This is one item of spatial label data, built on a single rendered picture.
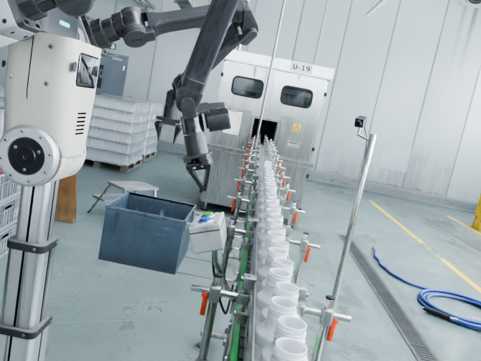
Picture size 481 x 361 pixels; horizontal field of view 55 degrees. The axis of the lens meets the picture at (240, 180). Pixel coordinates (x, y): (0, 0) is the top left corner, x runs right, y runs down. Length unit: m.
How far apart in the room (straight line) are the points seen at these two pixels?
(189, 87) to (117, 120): 6.69
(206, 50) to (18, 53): 0.46
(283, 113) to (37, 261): 4.84
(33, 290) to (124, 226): 0.53
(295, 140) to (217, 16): 4.93
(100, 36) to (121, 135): 6.33
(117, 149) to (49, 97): 6.62
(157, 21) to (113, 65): 10.49
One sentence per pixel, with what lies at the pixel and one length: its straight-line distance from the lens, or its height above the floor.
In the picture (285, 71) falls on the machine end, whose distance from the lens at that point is 5.96.
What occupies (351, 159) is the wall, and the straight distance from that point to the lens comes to 11.73.
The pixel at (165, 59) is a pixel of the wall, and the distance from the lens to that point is 11.75.
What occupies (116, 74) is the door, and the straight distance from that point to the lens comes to 11.98.
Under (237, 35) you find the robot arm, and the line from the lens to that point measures 1.65.
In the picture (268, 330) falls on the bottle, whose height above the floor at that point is 1.13.
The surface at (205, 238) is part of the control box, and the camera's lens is 1.16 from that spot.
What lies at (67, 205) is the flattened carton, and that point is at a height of 0.18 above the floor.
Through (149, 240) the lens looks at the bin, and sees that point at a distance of 1.83.
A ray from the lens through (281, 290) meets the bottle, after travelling 0.69.
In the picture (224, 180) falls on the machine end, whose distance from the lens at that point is 6.03.
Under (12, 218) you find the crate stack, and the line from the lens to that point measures 3.89.
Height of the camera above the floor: 1.41
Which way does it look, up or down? 9 degrees down
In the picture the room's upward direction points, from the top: 11 degrees clockwise
